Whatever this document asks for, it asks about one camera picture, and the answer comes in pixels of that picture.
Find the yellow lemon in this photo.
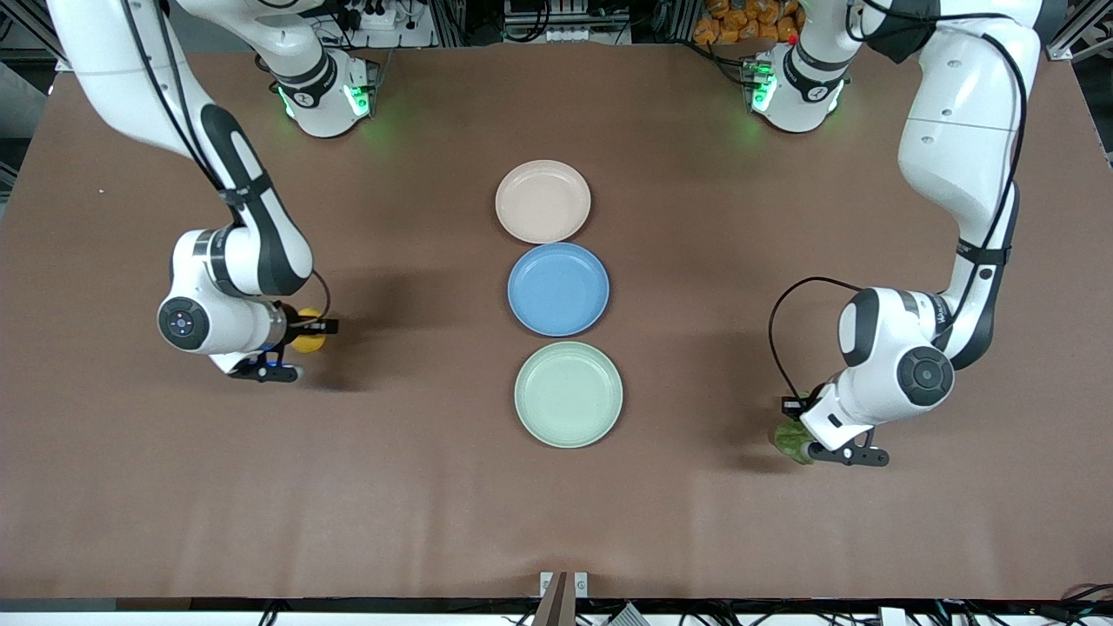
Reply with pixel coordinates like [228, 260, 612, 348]
[290, 308, 328, 354]

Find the green lettuce leaf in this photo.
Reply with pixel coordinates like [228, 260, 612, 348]
[773, 417, 820, 466]

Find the brown table cover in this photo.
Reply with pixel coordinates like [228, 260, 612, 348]
[0, 43, 1113, 601]

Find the light green plate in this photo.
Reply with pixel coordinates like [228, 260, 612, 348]
[514, 341, 624, 450]

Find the blue plate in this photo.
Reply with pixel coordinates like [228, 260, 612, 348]
[507, 242, 611, 338]

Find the pink plate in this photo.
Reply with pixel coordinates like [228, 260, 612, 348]
[495, 159, 592, 245]

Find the white power strip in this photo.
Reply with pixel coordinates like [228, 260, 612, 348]
[343, 3, 403, 32]

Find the bag of oranges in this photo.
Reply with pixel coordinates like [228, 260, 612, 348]
[693, 0, 805, 45]

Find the electronics rack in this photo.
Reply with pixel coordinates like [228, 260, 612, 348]
[503, 0, 633, 46]

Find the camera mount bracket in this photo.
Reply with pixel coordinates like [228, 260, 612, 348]
[532, 570, 590, 626]

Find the aluminium frame post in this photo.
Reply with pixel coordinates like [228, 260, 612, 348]
[1043, 0, 1113, 63]
[13, 0, 72, 73]

